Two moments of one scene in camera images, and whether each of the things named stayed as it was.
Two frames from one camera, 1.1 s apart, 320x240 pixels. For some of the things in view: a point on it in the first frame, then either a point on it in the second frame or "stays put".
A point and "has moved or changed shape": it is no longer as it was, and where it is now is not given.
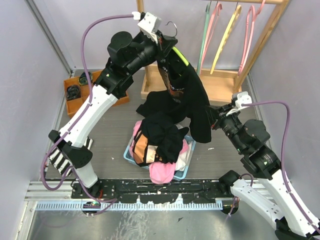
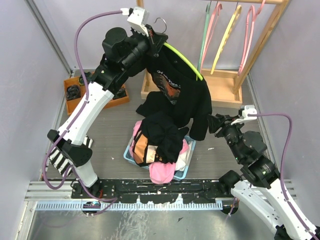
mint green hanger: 207,8 stays put
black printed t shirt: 158,139 stays put
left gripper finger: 169,42 to 159,39
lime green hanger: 186,62 to 184,57
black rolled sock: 73,91 stays put
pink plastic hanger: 243,60 stays put
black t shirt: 184,99 has moved or changed shape
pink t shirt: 160,172 stays put
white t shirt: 183,158 stays put
